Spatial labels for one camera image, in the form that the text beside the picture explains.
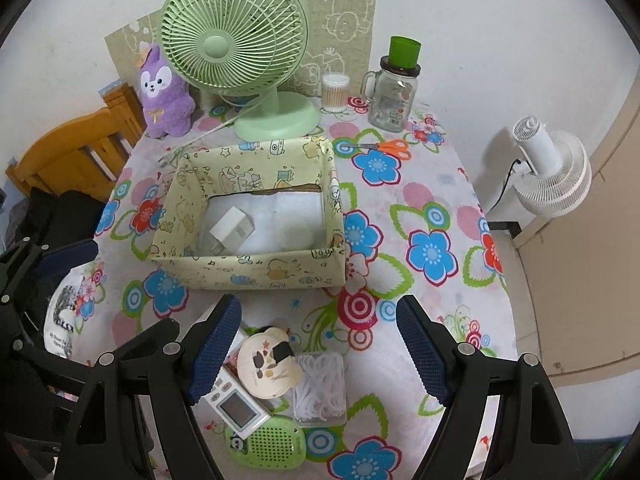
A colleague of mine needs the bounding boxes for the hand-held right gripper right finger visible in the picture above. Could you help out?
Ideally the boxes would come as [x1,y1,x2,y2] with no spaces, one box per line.
[396,295,576,480]

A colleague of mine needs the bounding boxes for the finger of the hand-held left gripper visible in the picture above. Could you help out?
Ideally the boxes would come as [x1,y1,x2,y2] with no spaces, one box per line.
[0,285,101,396]
[0,239,99,286]

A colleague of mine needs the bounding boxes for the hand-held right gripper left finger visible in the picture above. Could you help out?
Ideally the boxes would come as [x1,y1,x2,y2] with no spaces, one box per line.
[52,294,243,480]

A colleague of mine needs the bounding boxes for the round cream compact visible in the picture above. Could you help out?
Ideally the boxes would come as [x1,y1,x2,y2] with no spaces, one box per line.
[236,327,303,400]

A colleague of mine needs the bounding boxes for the white calculator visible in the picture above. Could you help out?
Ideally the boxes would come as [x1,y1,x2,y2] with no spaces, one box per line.
[192,305,273,431]

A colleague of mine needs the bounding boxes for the yellow patterned storage box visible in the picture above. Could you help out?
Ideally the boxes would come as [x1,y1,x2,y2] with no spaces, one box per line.
[150,136,347,291]

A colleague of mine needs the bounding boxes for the bag of white floss picks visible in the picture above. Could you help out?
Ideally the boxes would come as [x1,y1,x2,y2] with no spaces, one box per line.
[291,352,348,426]

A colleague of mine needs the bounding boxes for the black cloth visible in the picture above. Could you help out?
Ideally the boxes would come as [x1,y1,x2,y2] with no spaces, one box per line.
[0,190,108,261]

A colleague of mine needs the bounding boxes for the white printed plastic bag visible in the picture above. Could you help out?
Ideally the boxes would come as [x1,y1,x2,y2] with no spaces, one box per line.
[45,265,106,361]

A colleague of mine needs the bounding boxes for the wooden chair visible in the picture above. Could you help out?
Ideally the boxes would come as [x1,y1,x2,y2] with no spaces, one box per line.
[6,85,146,201]

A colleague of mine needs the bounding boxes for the green perforated device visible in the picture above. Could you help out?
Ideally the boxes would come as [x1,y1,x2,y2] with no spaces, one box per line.
[224,415,307,468]

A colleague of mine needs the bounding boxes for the white power adapter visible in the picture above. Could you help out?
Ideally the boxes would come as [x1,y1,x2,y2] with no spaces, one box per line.
[209,206,254,256]

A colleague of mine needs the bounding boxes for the white round case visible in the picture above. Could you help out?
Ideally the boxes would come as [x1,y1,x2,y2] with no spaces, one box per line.
[277,215,316,251]

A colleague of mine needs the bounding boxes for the floral tablecloth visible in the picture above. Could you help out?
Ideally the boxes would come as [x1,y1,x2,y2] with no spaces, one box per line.
[45,95,518,480]

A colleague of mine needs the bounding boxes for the purple plush toy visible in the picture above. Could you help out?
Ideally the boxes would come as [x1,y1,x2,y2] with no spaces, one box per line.
[138,44,197,139]

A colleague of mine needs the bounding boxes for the white standing fan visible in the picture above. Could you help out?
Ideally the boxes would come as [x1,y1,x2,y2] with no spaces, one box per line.
[510,116,593,218]

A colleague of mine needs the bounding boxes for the glass jar mug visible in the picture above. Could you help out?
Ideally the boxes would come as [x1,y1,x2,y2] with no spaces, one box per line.
[361,57,422,131]

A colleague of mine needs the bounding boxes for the green desk fan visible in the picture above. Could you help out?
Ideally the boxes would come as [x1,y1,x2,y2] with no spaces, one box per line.
[161,0,321,141]

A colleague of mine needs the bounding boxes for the clear cotton swab container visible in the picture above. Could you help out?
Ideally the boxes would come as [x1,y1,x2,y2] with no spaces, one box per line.
[321,74,351,113]

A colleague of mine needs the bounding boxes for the green plastic cup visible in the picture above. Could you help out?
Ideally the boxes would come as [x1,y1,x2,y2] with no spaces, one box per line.
[389,36,422,67]

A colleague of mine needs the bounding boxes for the black fan cable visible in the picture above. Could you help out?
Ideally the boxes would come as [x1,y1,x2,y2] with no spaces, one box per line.
[492,159,521,211]

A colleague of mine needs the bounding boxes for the white fan power cable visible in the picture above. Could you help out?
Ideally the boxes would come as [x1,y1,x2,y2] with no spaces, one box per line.
[160,100,266,161]

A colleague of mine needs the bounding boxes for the orange handled scissors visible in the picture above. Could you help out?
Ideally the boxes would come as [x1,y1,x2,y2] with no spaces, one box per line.
[336,138,411,161]

